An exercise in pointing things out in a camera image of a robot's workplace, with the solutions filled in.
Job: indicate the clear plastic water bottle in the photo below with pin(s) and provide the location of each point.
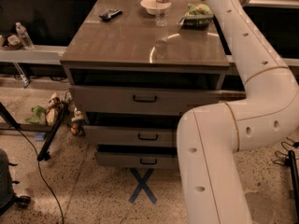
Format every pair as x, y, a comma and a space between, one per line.
162, 11

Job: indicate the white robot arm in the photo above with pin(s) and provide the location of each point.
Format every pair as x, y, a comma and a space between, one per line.
208, 136

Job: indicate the white paper bowl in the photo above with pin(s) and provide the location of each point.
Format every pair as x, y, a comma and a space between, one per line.
153, 7

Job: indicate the small water bottle on ledge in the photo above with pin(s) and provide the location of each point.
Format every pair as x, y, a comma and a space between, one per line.
23, 36

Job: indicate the grey drawer cabinet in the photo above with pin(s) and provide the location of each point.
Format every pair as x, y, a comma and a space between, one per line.
132, 51

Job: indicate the top grey drawer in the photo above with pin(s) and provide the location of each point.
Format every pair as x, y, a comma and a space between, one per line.
146, 101

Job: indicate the grey drawer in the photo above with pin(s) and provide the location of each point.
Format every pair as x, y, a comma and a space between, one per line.
136, 160
146, 101
125, 136

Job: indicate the bottom grey drawer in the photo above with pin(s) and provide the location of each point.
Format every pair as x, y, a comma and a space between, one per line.
136, 160

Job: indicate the middle grey drawer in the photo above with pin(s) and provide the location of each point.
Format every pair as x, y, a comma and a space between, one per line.
125, 136

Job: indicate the small toy figure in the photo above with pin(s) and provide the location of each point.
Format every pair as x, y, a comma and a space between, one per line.
77, 124

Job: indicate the blue tape cross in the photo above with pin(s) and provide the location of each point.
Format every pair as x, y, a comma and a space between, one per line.
142, 185

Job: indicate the brown snack bag on floor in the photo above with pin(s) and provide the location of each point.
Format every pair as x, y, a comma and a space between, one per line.
53, 108

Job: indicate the green bag on floor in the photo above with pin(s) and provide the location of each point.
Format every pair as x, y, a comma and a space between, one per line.
38, 116

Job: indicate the black stand right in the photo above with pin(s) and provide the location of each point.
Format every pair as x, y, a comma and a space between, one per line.
295, 179

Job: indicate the round object on ledge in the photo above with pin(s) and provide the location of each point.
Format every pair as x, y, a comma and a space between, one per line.
13, 40

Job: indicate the grey wheeled base left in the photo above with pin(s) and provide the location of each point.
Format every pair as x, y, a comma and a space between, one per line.
7, 194

